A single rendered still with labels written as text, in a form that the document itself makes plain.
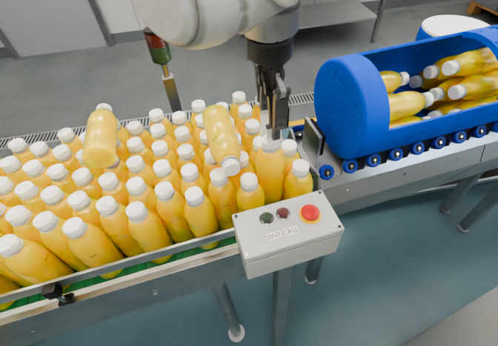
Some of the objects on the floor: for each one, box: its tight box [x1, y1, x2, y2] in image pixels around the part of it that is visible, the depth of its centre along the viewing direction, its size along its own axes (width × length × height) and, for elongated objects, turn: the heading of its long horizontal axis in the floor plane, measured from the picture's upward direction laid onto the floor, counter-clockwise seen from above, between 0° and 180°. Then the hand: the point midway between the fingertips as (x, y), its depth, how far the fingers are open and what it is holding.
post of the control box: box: [272, 265, 293, 346], centre depth 100 cm, size 4×4×100 cm
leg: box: [439, 172, 485, 214], centre depth 156 cm, size 6×6×63 cm
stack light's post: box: [162, 73, 183, 113], centre depth 137 cm, size 4×4×110 cm
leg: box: [305, 256, 325, 285], centre depth 132 cm, size 6×6×63 cm
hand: (270, 130), depth 60 cm, fingers closed on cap, 4 cm apart
